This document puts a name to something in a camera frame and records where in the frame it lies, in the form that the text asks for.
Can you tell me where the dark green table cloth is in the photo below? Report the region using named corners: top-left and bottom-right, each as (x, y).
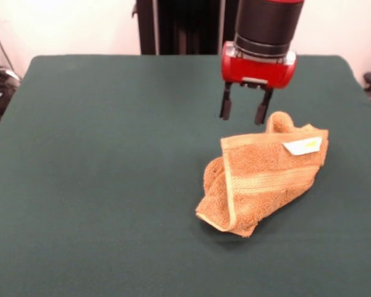
top-left (0, 54), bottom-right (371, 297)

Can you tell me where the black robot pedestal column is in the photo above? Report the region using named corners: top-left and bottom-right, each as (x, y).
top-left (132, 0), bottom-right (239, 56)

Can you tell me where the tan terry towel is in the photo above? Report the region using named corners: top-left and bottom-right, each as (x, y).
top-left (194, 111), bottom-right (330, 238)

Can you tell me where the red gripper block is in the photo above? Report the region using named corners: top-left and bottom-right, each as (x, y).
top-left (219, 41), bottom-right (298, 126)

